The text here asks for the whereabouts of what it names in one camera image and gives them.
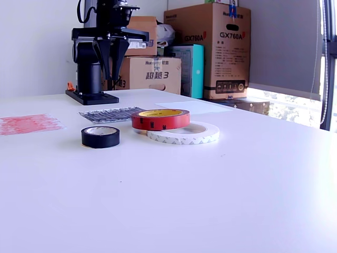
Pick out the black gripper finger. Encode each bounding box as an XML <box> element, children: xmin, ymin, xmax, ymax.
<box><xmin>92</xmin><ymin>38</ymin><xmax>114</xmax><ymax>81</ymax></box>
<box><xmin>112</xmin><ymin>38</ymin><xmax>130</xmax><ymax>81</ymax></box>

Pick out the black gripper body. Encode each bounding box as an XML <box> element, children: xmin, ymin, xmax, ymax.
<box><xmin>72</xmin><ymin>25</ymin><xmax>150</xmax><ymax>42</ymax></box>

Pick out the red tape roll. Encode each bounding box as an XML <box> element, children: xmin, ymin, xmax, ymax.
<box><xmin>131</xmin><ymin>109</ymin><xmax>191</xmax><ymax>132</ymax></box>

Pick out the black tape roll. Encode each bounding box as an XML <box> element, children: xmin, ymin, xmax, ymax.
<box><xmin>81</xmin><ymin>125</ymin><xmax>121</xmax><ymax>149</ymax></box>

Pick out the white tape roll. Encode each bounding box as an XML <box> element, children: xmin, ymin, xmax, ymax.
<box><xmin>132</xmin><ymin>120</ymin><xmax>221</xmax><ymax>146</ymax></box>

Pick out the small cardboard box shipping label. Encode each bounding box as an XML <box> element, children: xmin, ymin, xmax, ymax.
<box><xmin>123</xmin><ymin>16</ymin><xmax>158</xmax><ymax>57</ymax></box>

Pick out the white plastic bag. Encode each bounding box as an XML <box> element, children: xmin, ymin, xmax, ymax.
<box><xmin>156</xmin><ymin>23</ymin><xmax>176</xmax><ymax>48</ymax></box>

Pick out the wide cardboard box blue print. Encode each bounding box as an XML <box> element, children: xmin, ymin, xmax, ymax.
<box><xmin>101</xmin><ymin>56</ymin><xmax>182</xmax><ymax>95</ymax></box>

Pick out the black scribbled paper sheet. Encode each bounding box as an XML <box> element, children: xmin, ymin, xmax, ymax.
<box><xmin>77</xmin><ymin>106</ymin><xmax>148</xmax><ymax>124</ymax></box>

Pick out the teal and black carton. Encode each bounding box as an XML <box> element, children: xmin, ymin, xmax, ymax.
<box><xmin>165</xmin><ymin>44</ymin><xmax>205</xmax><ymax>100</ymax></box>

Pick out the tall GX760A cardboard box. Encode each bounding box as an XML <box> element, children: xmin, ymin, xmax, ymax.
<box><xmin>163</xmin><ymin>2</ymin><xmax>251</xmax><ymax>100</ymax></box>

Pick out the plain white paper sheet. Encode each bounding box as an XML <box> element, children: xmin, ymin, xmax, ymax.
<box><xmin>154</xmin><ymin>100</ymin><xmax>234</xmax><ymax>115</ymax></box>

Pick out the red scribbled paper sheet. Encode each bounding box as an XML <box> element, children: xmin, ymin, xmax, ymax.
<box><xmin>0</xmin><ymin>113</ymin><xmax>65</xmax><ymax>137</ymax></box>

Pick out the grey roller blind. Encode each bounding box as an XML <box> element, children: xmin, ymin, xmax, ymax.
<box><xmin>238</xmin><ymin>0</ymin><xmax>324</xmax><ymax>102</ymax></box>

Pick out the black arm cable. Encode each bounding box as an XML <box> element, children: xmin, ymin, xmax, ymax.
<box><xmin>76</xmin><ymin>0</ymin><xmax>97</xmax><ymax>24</ymax></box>

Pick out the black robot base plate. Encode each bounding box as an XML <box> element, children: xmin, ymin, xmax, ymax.
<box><xmin>65</xmin><ymin>89</ymin><xmax>120</xmax><ymax>105</ymax></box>

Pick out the white bead chain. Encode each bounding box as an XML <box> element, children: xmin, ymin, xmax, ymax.
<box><xmin>319</xmin><ymin>0</ymin><xmax>330</xmax><ymax>126</ymax></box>

